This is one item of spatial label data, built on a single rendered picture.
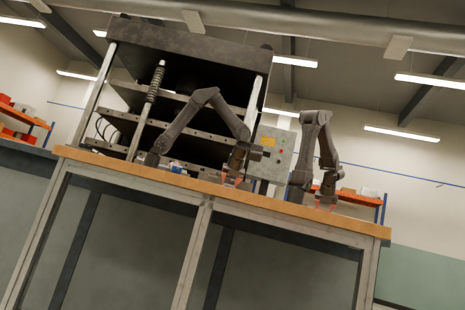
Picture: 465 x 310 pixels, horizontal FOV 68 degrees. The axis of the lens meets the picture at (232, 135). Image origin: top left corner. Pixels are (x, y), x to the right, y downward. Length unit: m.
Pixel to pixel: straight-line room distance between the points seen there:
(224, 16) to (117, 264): 4.37
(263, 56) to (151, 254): 1.65
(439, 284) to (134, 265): 7.74
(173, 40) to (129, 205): 1.49
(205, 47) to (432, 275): 7.29
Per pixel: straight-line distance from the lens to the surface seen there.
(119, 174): 1.30
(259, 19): 5.32
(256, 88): 2.56
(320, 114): 1.43
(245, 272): 1.60
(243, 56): 2.64
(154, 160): 1.43
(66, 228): 1.77
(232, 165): 1.51
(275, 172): 2.53
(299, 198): 1.35
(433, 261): 8.82
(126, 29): 2.90
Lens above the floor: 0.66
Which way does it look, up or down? 15 degrees up
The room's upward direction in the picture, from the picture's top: 15 degrees clockwise
